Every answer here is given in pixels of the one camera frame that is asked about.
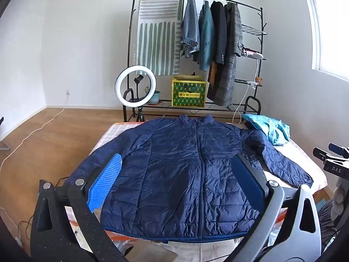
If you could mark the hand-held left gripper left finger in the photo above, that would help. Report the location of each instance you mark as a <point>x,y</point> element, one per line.
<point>106,177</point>

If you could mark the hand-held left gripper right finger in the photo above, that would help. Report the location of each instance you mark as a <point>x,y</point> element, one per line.
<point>245,174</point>

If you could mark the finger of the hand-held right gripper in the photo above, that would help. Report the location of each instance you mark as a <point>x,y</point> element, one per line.
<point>320,153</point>
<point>338,148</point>

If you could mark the navy puffer jacket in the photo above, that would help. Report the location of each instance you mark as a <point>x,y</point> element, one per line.
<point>177,174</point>

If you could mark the black metal clothes rack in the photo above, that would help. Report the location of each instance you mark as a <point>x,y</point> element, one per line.
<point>218,106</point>

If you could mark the person's right hand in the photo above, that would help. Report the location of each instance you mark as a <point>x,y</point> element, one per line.
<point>340,193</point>

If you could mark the pink checked blanket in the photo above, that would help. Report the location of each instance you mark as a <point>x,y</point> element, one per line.
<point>297,155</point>

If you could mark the light blue garment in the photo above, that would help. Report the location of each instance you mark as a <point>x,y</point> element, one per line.
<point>272,129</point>

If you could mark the person's dark clothing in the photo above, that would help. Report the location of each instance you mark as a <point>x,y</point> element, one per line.
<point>330,223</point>

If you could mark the orange edged plastic bag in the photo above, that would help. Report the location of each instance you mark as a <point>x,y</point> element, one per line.
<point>114,238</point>

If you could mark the black tripod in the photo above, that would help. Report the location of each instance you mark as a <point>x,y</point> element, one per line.
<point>140,114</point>

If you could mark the teal plant pot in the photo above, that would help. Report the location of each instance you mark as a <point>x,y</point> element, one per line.
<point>154,98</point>

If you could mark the small brown teddy bear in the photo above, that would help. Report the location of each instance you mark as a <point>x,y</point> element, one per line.
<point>259,81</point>

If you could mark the yellow green patterned box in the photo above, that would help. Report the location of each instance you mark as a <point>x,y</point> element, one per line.
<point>188,94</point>

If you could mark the black phone holder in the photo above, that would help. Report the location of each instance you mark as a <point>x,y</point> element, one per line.
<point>139,79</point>

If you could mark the orange scarf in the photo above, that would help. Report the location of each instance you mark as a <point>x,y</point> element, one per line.
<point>212,76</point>

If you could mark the grey metal stand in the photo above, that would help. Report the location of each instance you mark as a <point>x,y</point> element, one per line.
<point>4,142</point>

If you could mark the yellow shallow basket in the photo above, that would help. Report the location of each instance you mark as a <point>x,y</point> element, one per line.
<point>188,77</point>

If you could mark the white clip lamp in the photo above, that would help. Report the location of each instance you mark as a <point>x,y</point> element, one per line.
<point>258,56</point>

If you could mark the grey plaid coat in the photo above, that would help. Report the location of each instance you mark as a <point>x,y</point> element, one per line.
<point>231,60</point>

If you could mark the window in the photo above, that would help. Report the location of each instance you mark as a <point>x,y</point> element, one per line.
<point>331,24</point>

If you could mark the black coat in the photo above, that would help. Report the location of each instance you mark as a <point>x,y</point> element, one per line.
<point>219,30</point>

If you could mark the teal knit sweater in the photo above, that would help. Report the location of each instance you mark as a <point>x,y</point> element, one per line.
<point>206,32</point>

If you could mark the green striped white cloth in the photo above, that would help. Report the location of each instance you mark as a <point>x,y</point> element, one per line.
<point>156,35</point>

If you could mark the blue denim jacket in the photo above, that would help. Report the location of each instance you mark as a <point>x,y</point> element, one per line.
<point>189,24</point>

